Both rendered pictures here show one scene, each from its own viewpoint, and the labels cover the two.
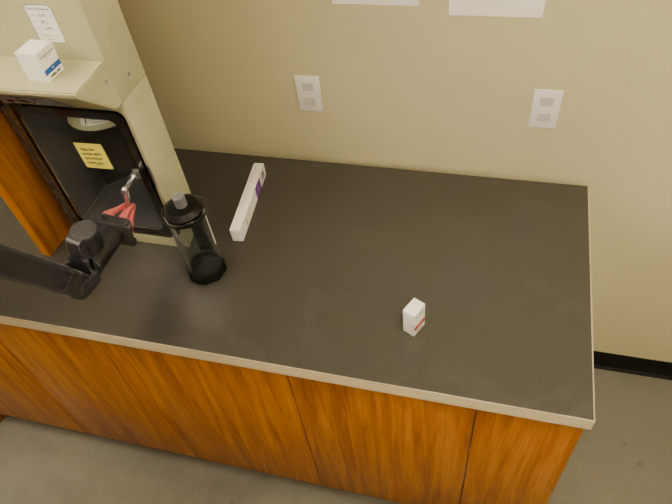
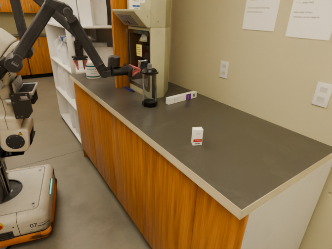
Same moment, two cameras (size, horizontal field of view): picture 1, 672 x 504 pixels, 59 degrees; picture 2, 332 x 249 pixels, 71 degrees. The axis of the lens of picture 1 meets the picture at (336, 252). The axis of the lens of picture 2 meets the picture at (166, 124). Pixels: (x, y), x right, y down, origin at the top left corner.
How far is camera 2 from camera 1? 0.85 m
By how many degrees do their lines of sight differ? 35
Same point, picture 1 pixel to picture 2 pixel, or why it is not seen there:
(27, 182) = (123, 60)
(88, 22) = not seen: outside the picture
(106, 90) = (146, 18)
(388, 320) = (189, 138)
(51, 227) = (122, 79)
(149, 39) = (184, 40)
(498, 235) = (268, 141)
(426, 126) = (264, 94)
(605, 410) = not seen: outside the picture
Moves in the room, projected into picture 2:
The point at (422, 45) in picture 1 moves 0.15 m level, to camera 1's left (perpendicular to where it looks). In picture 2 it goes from (270, 51) to (244, 48)
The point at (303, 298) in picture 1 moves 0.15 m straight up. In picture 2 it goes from (168, 121) to (169, 96)
